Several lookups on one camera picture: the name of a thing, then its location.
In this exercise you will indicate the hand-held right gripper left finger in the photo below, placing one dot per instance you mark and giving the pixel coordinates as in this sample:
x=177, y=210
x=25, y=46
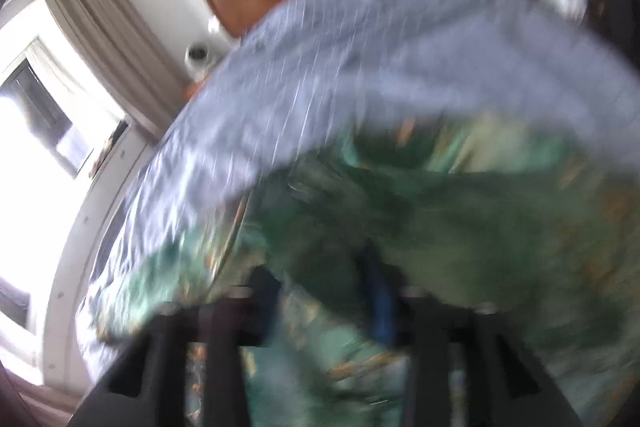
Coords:
x=267, y=304

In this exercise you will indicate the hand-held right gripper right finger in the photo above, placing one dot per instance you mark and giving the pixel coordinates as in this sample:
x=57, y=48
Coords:
x=382, y=309

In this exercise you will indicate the green printed garment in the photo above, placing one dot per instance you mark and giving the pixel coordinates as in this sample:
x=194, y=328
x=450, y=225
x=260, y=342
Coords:
x=450, y=217

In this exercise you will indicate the white drawer cabinet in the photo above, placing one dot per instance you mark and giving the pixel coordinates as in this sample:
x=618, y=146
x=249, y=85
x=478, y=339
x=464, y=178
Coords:
x=65, y=267

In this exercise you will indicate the wooden nightstand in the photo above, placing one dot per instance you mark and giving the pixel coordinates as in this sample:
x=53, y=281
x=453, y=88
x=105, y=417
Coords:
x=194, y=89

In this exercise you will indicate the bed with blue plaid sheet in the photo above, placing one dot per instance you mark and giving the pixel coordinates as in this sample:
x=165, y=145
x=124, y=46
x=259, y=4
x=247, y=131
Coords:
x=375, y=57

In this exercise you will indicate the white desk fan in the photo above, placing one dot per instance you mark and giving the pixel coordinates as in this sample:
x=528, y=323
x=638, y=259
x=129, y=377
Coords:
x=199, y=56

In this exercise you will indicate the beige curtain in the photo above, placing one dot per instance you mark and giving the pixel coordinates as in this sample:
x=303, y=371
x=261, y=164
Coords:
x=110, y=42

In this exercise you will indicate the window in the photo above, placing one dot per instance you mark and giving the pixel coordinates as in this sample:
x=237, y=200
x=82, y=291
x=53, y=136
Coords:
x=35, y=92

